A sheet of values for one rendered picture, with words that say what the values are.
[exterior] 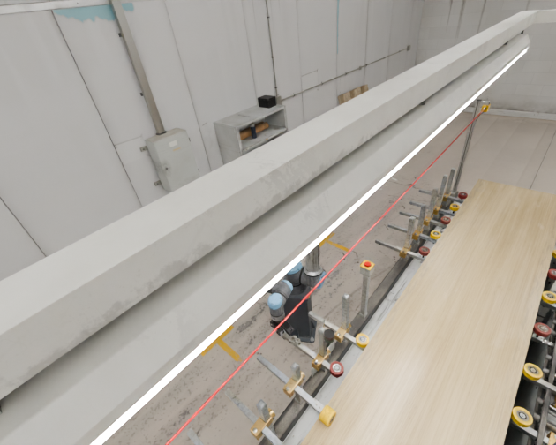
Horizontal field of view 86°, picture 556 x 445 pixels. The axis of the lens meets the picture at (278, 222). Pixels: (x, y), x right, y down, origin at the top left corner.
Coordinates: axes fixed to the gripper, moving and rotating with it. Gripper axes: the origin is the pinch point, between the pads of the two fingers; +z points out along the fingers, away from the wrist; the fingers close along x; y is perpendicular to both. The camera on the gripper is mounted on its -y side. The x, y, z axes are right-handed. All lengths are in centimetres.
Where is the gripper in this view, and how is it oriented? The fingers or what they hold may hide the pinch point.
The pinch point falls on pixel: (283, 335)
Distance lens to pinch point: 214.5
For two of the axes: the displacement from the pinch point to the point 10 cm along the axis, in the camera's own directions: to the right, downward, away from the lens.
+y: -7.4, -3.2, 5.9
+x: -6.6, 5.0, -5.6
